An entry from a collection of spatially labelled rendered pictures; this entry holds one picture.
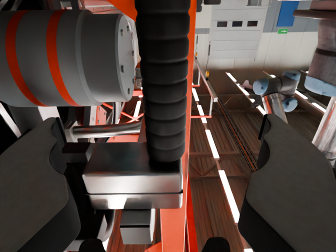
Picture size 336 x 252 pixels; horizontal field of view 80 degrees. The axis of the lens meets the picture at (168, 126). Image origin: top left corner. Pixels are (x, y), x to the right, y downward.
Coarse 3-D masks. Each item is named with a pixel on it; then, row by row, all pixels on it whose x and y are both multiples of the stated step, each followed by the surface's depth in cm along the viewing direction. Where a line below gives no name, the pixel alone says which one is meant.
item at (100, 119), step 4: (96, 108) 58; (100, 108) 61; (96, 112) 58; (100, 112) 61; (104, 112) 65; (96, 116) 58; (100, 116) 61; (104, 116) 65; (96, 120) 58; (100, 120) 61; (104, 120) 65; (80, 124) 57; (96, 124) 58; (100, 124) 61
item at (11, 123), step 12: (0, 0) 38; (12, 0) 42; (24, 0) 46; (36, 0) 46; (0, 108) 38; (60, 108) 55; (0, 120) 38; (12, 120) 40; (0, 132) 52; (12, 132) 41; (0, 144) 50
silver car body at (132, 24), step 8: (88, 0) 109; (96, 0) 122; (104, 0) 141; (88, 8) 109; (96, 8) 123; (104, 8) 140; (112, 8) 162; (128, 24) 238; (136, 32) 328; (136, 40) 272; (136, 48) 272; (136, 56) 274; (120, 104) 199; (112, 112) 246; (112, 120) 197
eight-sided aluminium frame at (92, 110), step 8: (56, 0) 47; (64, 0) 47; (72, 0) 47; (80, 0) 48; (56, 8) 48; (64, 8) 50; (72, 8) 48; (80, 8) 48; (72, 112) 54; (80, 112) 57; (88, 112) 54; (80, 120) 57; (88, 120) 53
